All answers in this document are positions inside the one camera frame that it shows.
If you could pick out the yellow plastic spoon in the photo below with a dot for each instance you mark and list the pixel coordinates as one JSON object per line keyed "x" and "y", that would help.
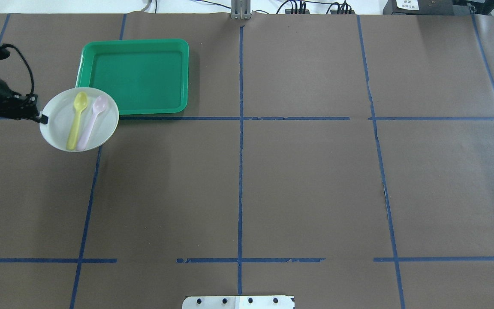
{"x": 80, "y": 104}

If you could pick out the green plastic tray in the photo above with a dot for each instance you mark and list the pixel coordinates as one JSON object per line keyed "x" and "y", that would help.
{"x": 145, "y": 76}

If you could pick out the black computer box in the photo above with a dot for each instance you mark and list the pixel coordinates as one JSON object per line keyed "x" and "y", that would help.
{"x": 432, "y": 7}

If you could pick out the pink plastic spoon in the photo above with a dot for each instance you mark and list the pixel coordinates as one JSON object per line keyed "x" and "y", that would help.
{"x": 100, "y": 105}

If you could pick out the black power strip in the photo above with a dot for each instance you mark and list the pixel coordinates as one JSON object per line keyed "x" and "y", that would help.
{"x": 340, "y": 8}
{"x": 298, "y": 7}

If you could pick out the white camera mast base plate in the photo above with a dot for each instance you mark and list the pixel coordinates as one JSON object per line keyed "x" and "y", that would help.
{"x": 240, "y": 302}

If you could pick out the grey aluminium frame post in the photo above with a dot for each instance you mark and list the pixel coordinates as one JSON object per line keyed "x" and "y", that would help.
{"x": 241, "y": 10}

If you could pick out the white round plate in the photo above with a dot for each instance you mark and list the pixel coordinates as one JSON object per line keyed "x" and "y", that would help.
{"x": 60, "y": 113}

